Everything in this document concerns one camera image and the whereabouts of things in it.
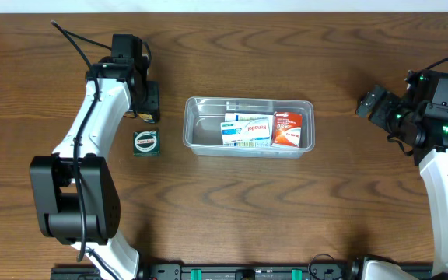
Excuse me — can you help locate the small dark bottle white cap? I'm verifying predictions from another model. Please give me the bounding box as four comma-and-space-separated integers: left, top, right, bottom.
138, 112, 160, 124

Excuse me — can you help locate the clear plastic container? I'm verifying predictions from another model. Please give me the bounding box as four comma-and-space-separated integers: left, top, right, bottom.
183, 97, 315, 159

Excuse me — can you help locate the red and white box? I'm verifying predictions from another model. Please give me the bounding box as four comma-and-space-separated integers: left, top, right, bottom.
271, 112, 303, 148

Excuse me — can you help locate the white Panadol box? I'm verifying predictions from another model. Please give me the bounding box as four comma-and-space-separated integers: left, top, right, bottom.
220, 118, 271, 145

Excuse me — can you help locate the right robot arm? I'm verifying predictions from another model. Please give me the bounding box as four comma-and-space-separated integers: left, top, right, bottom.
356, 69, 448, 279

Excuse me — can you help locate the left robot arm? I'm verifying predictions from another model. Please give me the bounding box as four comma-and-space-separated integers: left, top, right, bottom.
30, 34, 160, 279

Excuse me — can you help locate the green round-logo box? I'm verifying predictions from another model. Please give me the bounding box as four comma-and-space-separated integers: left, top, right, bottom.
133, 129, 160, 157

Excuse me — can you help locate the left black cable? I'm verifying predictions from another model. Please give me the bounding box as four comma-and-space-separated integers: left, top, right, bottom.
50, 19, 120, 280

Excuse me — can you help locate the black mounting rail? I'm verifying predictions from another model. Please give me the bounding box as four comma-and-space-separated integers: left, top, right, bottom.
50, 263, 432, 280

